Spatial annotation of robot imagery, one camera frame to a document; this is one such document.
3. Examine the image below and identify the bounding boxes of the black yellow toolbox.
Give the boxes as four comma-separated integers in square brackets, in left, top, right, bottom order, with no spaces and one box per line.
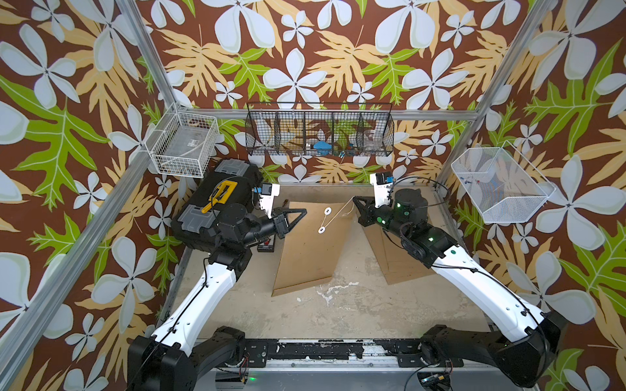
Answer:
[171,159,262,252]

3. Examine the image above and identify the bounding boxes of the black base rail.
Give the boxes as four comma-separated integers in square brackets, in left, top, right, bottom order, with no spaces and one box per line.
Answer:
[222,338,445,368]

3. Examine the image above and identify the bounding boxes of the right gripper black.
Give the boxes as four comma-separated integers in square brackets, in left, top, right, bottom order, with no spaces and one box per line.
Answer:
[353,195,413,244]

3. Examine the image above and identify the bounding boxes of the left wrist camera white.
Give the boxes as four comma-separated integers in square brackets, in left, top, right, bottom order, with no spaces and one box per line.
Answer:
[258,182,280,218]

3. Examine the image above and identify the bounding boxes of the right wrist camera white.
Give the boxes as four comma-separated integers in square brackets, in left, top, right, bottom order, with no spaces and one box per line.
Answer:
[369,172,394,208]

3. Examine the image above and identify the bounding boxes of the black charging board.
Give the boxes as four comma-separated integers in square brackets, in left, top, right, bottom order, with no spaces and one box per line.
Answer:
[257,236,276,253]

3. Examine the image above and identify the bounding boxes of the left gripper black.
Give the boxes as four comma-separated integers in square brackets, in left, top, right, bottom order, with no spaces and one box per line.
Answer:
[239,208,303,249]

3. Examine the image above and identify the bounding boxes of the black wire basket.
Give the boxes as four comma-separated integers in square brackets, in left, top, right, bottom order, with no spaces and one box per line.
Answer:
[244,102,395,157]

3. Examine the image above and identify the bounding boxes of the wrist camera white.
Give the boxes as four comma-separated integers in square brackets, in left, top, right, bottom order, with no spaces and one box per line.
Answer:
[258,182,280,218]
[369,172,394,208]

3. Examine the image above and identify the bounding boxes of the white wire basket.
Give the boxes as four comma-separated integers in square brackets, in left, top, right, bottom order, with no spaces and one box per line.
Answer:
[452,142,557,224]
[146,104,219,179]

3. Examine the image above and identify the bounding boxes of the white wire basket left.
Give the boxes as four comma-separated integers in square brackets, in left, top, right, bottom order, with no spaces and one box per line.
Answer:
[146,104,219,179]

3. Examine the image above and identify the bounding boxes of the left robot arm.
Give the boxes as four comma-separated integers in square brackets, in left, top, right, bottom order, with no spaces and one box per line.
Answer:
[127,204,307,390]

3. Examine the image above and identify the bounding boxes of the white wire basket right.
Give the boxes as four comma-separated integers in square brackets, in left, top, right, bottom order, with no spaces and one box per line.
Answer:
[452,142,557,224]

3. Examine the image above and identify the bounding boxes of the brown kraft file bag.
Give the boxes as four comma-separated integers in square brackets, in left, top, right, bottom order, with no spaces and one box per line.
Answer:
[361,204,441,286]
[272,201,353,297]

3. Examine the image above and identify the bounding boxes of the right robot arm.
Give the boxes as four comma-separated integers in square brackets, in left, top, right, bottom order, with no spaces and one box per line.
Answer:
[353,188,567,388]

